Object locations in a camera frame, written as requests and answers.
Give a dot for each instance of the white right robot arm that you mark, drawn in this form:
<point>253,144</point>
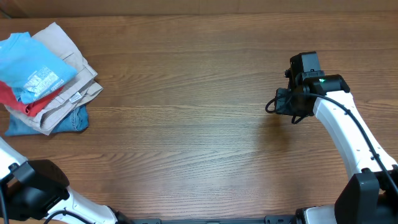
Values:
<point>370,196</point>

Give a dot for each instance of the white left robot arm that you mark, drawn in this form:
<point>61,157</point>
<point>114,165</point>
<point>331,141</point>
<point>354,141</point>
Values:
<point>38,189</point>

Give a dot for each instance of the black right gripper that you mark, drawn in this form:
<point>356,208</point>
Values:
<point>282,109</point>

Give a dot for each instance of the red folded t-shirt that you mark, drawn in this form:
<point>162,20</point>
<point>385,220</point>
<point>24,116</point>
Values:
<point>32,109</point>

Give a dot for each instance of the blue folded jeans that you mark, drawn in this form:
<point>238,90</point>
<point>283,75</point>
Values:
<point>75,121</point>

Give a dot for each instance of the light blue printed t-shirt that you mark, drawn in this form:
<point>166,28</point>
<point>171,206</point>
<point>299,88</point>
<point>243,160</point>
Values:
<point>30,69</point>

